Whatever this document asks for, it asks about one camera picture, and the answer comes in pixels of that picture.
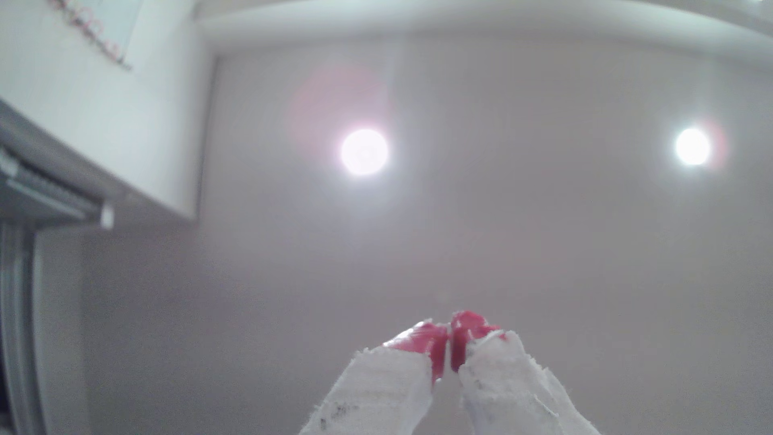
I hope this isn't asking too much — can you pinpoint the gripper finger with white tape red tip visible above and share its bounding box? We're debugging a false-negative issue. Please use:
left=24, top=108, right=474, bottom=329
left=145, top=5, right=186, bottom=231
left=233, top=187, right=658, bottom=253
left=299, top=320, right=449, bottom=435
left=451, top=311, right=602, bottom=435

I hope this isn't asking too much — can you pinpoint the round ceiling light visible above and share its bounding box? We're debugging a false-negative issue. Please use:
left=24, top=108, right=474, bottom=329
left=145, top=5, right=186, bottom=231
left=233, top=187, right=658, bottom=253
left=340, top=128, right=390, bottom=177
left=674, top=127, right=712, bottom=167

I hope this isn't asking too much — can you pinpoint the grey door frame rail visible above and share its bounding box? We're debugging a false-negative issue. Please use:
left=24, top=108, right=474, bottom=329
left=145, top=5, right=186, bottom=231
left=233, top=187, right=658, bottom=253
left=0, top=99, right=116, bottom=435

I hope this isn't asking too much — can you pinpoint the wall poster with red marks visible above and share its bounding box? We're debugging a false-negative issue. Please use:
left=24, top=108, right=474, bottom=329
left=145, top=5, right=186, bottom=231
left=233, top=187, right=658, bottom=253
left=50, top=0, right=146, bottom=70

